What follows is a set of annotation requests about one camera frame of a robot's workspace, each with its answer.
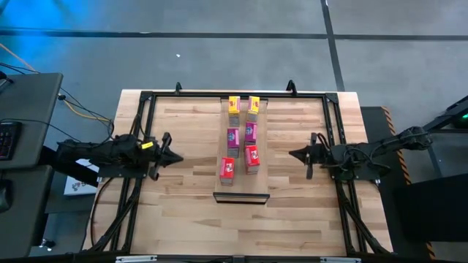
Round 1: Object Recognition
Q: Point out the black mat hazard stripe edge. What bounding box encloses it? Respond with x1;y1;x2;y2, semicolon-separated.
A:
360;105;437;261

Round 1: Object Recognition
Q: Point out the black aluminium table frame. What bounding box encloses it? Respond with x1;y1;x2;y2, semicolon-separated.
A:
82;90;394;263

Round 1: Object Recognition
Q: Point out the red cereal box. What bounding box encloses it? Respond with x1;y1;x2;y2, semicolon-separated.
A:
244;145;261;175
219;156;236;187

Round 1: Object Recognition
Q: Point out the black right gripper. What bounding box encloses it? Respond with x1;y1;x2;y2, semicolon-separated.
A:
288;132;336;180

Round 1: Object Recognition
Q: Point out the white printed box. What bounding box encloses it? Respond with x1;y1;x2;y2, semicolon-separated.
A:
64;159;102;197

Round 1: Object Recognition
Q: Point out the yellow Corn Pops cereal box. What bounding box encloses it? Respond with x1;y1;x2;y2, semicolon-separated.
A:
227;95;242;128
246;95;261;123

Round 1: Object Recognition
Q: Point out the black desk cable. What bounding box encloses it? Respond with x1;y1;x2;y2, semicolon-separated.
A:
0;61;115;142

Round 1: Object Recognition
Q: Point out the black table cable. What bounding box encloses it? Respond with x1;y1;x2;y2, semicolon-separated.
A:
89;177;114;251

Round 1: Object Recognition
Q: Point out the silver metal bracket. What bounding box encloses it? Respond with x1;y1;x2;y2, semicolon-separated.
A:
320;256;362;263
115;255;158;263

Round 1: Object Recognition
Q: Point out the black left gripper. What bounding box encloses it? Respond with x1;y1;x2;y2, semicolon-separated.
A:
143;132;184;181

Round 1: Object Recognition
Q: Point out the orange cable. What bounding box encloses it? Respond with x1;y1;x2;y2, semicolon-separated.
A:
0;42;113;122

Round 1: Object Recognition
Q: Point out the black desk leg beam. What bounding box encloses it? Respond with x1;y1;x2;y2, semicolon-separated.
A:
38;145;100;188

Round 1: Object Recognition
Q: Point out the large black box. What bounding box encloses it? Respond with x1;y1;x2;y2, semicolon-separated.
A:
393;174;468;243

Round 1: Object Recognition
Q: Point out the pink cereal box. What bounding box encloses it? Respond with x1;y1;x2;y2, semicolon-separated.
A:
226;126;241;159
244;121;258;147

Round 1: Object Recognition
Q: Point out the grey desk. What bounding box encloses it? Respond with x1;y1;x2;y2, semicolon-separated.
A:
0;72;64;170
0;164;55;259

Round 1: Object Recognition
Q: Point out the black device green light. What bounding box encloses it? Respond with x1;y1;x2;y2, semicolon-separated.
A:
452;109;468;129

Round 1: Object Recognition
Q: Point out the black keyboard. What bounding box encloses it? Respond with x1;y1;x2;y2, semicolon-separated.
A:
0;121;22;161

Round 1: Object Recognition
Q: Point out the wooden tray board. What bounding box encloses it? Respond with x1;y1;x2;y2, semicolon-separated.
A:
213;95;271;205

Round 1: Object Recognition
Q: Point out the grey metal cart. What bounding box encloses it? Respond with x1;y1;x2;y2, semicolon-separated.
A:
403;95;468;180

